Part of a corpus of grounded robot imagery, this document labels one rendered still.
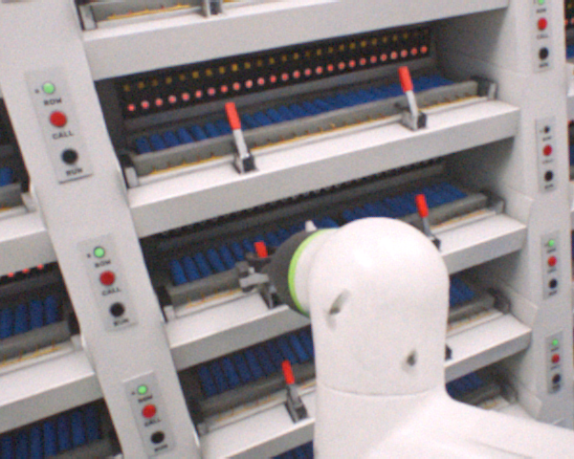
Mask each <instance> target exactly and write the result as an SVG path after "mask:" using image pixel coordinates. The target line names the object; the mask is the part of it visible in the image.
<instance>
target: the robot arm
mask: <svg viewBox="0 0 574 459"><path fill-rule="evenodd" d="M305 224H306V226H305V227H306V229H304V230H301V231H300V232H299V233H297V234H295V235H293V236H292V237H290V238H289V239H287V240H286V241H285V242H283V243H282V244H281V245H280V246H279V247H276V246H268V245H265V249H266V253H267V257H264V258H261V257H259V253H253V252H248V251H245V252H242V253H243V257H244V261H238V262H237V263H235V264H234V265H235V268H236V269H237V272H238V277H239V280H240V284H241V286H242V288H241V289H242V292H243V294H248V293H249V292H251V291H252V290H253V289H257V288H258V283H260V282H262V283H263V284H264V285H266V287H275V289H276V291H277V293H278V295H279V297H280V298H281V300H282V301H283V302H284V303H285V306H287V307H288V308H289V309H290V310H293V311H294V312H296V313H298V314H300V315H302V316H304V317H307V318H309V319H312V326H313V335H314V344H315V356H316V371H317V401H316V424H315V440H314V454H315V459H574V431H573V430H569V429H564V427H560V426H552V425H549V424H545V423H541V422H537V421H533V420H529V419H524V418H520V417H518V416H514V415H510V414H506V413H503V412H498V411H495V410H489V411H487V410H484V409H481V408H477V407H473V406H470V405H466V404H462V403H459V402H456V401H454V400H452V399H451V398H449V396H448V395H447V393H446V390H445V386H444V346H445V335H446V326H447V320H448V307H449V288H450V281H449V276H448V272H447V267H446V265H445V262H443V260H442V258H441V256H440V254H439V252H438V251H437V248H436V247H435V246H434V245H433V243H432V242H431V241H430V239H429V238H427V237H426V236H425V235H424V234H422V233H421V232H419V230H418V229H416V228H414V227H412V226H410V225H408V224H406V223H402V222H399V221H396V220H392V219H386V218H369V219H363V220H359V221H355V222H353V223H350V224H348V225H346V226H343V227H341V228H339V229H321V228H316V227H314V224H312V221H310V222H306V223H305Z"/></svg>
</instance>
